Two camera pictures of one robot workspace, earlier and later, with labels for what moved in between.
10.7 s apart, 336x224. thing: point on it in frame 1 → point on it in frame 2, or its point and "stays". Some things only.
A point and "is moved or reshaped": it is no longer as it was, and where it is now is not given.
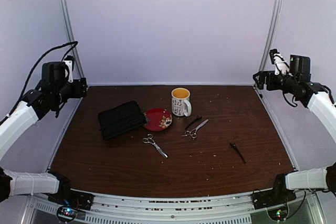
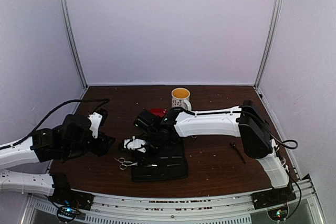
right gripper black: x=262 y=75 → x=146 y=159
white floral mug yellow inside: x=181 y=104 stays
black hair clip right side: x=233 y=145 stays
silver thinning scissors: x=150 y=140 is moved or reshaped
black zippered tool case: x=120 y=119 → x=170 y=164
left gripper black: x=80 y=89 → x=102 y=147
